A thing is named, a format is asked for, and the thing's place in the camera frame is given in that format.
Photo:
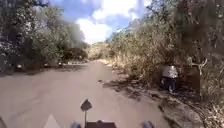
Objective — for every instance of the dirt verge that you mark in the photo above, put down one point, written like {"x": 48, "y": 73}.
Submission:
{"x": 181, "y": 113}

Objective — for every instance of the robot's own part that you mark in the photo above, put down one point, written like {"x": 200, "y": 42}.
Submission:
{"x": 76, "y": 125}
{"x": 148, "y": 124}

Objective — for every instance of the dry roadside bushes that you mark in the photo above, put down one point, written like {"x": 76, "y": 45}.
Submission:
{"x": 146, "y": 46}

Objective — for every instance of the white roadside marker post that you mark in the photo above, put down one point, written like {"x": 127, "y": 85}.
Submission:
{"x": 170, "y": 71}

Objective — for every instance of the robot's own dark block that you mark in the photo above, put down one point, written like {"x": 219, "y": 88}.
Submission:
{"x": 101, "y": 125}

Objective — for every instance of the row of green trees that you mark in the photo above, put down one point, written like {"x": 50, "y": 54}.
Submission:
{"x": 30, "y": 36}

